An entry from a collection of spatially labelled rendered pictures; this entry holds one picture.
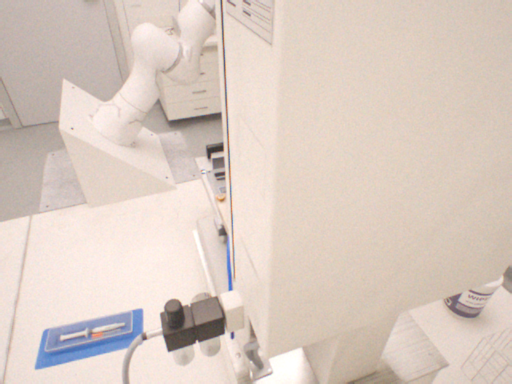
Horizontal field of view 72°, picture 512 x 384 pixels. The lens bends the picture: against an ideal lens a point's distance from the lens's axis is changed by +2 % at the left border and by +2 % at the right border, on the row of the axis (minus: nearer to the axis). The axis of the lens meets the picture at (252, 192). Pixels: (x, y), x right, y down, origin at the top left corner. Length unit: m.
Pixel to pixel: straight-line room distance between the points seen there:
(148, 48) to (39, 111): 2.73
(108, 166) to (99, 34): 2.46
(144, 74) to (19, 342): 0.80
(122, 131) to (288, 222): 1.06
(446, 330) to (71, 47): 3.36
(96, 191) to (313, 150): 1.09
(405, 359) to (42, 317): 0.82
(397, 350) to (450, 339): 0.30
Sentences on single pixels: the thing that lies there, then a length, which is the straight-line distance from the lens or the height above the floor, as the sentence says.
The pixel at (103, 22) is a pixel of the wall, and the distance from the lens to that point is 3.57.
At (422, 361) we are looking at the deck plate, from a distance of 0.73.
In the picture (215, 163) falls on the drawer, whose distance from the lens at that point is 0.98.
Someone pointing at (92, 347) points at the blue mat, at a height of 0.75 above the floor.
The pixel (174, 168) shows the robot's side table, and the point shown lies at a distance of 1.42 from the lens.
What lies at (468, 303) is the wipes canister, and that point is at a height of 0.82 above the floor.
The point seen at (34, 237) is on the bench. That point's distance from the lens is 1.28.
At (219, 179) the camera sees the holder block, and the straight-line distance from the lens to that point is 0.94.
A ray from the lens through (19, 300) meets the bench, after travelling 1.12.
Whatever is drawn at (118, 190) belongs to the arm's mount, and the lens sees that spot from 1.27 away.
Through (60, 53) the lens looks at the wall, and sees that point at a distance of 3.64.
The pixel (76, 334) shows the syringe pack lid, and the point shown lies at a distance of 0.96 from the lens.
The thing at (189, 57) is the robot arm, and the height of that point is 1.17.
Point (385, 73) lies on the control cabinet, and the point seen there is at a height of 1.45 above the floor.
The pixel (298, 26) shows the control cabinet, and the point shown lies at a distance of 0.19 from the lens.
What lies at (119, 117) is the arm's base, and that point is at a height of 1.01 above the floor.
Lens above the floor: 1.53
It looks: 38 degrees down
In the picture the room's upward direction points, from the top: straight up
